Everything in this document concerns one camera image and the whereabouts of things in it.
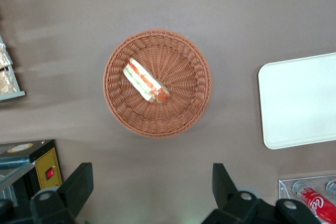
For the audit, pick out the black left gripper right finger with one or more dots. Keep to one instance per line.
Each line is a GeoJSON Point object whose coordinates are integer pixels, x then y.
{"type": "Point", "coordinates": [223, 187]}

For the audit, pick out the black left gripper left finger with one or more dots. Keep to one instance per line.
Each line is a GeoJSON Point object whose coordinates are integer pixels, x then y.
{"type": "Point", "coordinates": [76, 187]}

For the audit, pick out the triangle sandwich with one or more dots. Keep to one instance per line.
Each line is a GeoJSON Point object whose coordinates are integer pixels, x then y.
{"type": "Point", "coordinates": [146, 82]}

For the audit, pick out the round brown wicker basket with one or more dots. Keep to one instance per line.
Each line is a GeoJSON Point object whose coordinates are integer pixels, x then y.
{"type": "Point", "coordinates": [168, 119]}

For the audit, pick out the white plastic tray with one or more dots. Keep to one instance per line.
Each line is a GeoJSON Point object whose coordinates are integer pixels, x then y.
{"type": "Point", "coordinates": [299, 103]}

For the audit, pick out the black appliance with yellow panel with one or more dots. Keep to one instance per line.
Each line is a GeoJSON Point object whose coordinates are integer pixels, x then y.
{"type": "Point", "coordinates": [44, 155]}

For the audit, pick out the clear acrylic can box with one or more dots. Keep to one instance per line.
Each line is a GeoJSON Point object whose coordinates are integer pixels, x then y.
{"type": "Point", "coordinates": [284, 190]}

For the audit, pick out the red cola can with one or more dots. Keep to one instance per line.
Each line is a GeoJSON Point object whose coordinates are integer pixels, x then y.
{"type": "Point", "coordinates": [319, 204]}

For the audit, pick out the silver-topped drink can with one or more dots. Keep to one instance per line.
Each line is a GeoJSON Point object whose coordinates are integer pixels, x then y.
{"type": "Point", "coordinates": [331, 187]}

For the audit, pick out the grey bread display rack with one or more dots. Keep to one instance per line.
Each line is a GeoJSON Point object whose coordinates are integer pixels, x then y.
{"type": "Point", "coordinates": [15, 87]}

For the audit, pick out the bagged brown bread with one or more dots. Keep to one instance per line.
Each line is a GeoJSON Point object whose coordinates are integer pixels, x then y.
{"type": "Point", "coordinates": [5, 82]}

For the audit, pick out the foil-wrapped food packet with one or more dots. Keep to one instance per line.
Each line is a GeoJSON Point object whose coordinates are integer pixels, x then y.
{"type": "Point", "coordinates": [4, 56]}

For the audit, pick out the red rocker switch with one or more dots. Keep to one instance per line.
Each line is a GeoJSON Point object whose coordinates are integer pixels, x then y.
{"type": "Point", "coordinates": [50, 174]}

